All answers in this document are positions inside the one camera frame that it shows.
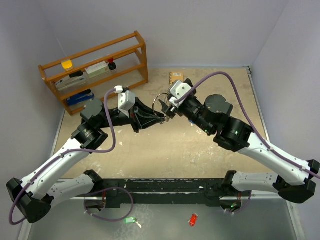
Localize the white cardboard box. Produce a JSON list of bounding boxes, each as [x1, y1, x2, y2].
[[85, 61, 109, 78]]

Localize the red black stamp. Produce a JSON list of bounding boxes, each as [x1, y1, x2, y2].
[[107, 58, 117, 71]]

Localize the silver key bunch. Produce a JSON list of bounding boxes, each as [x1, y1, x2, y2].
[[160, 116, 171, 125]]

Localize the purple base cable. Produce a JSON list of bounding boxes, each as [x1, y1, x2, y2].
[[83, 185, 134, 222], [223, 191, 255, 216]]

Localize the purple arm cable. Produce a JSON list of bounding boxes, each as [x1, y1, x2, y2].
[[174, 71, 320, 180], [8, 89, 117, 226]]

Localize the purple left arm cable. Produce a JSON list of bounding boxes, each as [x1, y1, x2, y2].
[[8, 89, 117, 226]]

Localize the blue stapler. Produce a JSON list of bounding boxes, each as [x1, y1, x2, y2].
[[66, 89, 95, 106]]

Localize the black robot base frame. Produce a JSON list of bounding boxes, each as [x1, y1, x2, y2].
[[81, 169, 250, 209]]

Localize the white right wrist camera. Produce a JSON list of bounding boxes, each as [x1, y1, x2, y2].
[[168, 80, 196, 108]]

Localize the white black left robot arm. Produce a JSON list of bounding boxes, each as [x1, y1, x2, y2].
[[6, 96, 164, 226]]

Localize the white black stapler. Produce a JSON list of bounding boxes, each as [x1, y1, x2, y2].
[[55, 70, 89, 91]]

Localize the red key tag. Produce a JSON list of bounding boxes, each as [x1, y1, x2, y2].
[[187, 213, 199, 227]]

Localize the large metal keyring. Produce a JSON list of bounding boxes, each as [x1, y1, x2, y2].
[[152, 93, 169, 117]]

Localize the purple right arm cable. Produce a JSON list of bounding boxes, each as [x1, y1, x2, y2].
[[174, 71, 320, 180]]

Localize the green key tag with key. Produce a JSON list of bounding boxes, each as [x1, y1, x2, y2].
[[124, 217, 142, 229]]

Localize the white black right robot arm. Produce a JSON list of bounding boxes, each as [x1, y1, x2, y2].
[[161, 79, 320, 204]]

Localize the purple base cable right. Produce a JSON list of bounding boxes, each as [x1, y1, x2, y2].
[[223, 191, 255, 216]]

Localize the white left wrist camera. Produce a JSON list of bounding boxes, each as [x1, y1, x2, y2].
[[114, 85, 136, 117]]

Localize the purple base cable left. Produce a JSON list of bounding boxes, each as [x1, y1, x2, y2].
[[83, 185, 134, 222]]

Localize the yellow lidded jar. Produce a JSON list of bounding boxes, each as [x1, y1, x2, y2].
[[61, 59, 74, 72]]

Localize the tan spiral notebook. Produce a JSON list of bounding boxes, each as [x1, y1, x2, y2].
[[169, 71, 184, 85]]

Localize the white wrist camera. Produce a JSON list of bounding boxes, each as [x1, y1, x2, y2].
[[168, 80, 196, 108], [114, 85, 136, 117]]

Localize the wooden shelf rack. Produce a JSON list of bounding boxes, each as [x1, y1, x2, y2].
[[38, 31, 149, 116]]

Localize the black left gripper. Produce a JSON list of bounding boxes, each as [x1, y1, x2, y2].
[[98, 97, 165, 133]]

